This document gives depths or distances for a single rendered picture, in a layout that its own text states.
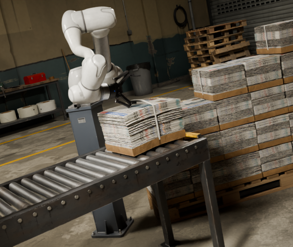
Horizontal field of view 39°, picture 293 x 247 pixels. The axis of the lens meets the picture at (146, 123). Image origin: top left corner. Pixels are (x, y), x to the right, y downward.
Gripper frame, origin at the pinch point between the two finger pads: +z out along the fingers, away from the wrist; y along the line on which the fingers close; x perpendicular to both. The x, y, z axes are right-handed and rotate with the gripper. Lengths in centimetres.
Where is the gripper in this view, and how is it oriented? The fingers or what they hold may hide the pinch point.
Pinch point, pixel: (138, 87)
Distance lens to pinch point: 233.3
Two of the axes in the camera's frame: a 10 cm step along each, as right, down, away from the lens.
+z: 8.2, -1.3, 5.6
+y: 0.7, 9.9, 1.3
